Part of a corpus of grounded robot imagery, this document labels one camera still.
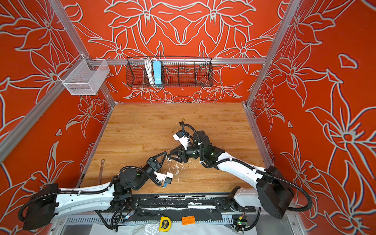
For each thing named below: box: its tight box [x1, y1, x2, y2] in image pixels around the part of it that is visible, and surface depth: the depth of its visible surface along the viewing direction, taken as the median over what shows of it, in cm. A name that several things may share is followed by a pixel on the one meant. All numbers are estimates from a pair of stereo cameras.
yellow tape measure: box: [158, 215, 172, 233], surface depth 68 cm
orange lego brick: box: [181, 215, 196, 226], surface depth 70 cm
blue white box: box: [152, 60, 163, 85], surface depth 91 cm
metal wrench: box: [98, 158, 106, 185], surface depth 87 cm
